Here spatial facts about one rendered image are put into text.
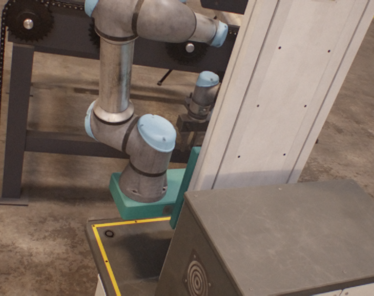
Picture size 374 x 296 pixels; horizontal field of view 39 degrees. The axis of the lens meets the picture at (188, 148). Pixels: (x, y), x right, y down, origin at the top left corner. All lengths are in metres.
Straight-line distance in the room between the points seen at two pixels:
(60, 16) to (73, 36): 0.09
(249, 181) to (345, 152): 2.10
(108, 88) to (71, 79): 2.01
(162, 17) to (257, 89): 0.31
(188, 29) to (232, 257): 0.54
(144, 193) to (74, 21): 0.77
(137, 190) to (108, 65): 0.41
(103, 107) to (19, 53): 0.65
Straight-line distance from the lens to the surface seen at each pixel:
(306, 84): 1.43
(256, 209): 1.34
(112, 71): 1.39
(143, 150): 1.50
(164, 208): 1.62
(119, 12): 1.26
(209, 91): 1.89
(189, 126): 1.94
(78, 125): 3.00
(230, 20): 2.38
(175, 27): 1.25
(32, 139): 2.28
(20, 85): 2.13
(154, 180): 1.56
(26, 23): 1.95
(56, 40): 2.07
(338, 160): 3.47
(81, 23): 2.04
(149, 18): 1.23
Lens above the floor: 1.64
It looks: 33 degrees down
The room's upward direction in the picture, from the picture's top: 17 degrees clockwise
